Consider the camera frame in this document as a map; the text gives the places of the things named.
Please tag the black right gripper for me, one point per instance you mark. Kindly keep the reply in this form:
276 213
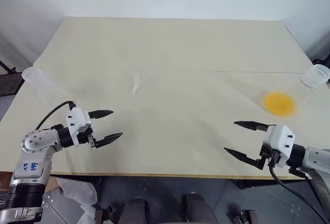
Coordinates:
273 158

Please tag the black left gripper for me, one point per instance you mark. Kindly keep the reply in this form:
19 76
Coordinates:
85 137

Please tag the clear cup with orange juice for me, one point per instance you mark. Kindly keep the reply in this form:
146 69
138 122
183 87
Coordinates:
281 104

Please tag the tall clear plastic cup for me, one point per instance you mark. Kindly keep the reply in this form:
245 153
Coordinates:
32 75

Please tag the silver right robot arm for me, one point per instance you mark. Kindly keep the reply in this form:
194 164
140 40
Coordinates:
315 157

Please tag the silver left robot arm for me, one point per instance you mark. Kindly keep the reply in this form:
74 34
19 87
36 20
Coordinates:
31 141

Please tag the clear plastic bag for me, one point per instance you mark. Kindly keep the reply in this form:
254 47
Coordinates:
77 191

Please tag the black red clamp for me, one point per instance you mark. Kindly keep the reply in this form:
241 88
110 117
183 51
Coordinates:
243 216
108 215

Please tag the dark rounded shape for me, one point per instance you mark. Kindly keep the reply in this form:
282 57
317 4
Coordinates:
198 209
132 212

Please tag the grey metal box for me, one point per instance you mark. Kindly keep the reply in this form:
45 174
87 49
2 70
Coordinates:
55 206

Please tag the black mesh tray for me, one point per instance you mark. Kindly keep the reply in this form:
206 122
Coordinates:
9 83

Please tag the black tripod stand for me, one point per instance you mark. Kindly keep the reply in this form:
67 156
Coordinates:
6 66

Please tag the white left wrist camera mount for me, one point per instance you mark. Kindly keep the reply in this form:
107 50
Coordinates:
77 118

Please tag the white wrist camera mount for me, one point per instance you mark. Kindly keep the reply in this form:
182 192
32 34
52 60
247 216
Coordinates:
77 118
282 141

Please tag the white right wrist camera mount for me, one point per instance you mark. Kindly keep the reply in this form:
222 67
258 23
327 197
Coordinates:
282 141

